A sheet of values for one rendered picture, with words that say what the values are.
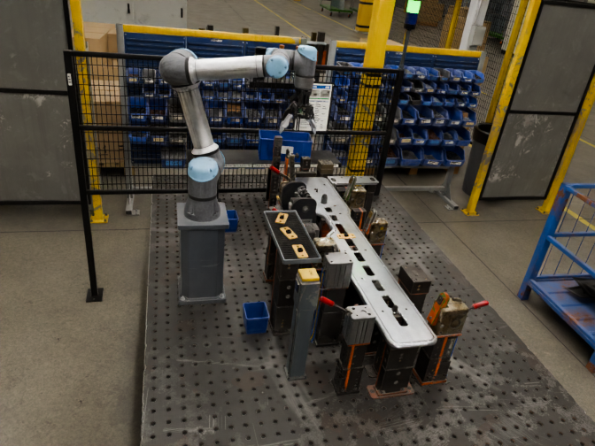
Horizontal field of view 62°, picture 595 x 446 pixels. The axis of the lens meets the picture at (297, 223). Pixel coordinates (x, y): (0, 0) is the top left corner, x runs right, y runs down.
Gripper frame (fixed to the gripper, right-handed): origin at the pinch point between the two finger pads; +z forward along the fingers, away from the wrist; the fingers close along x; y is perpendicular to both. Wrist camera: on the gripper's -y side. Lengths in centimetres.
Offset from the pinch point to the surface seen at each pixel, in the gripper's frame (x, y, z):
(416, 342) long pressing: 25, 81, 44
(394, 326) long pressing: 21, 72, 44
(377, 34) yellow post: 70, -93, -30
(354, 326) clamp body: 5, 73, 42
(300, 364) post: -8, 63, 67
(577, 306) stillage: 221, -19, 128
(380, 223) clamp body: 43, 8, 40
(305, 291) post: -10, 63, 33
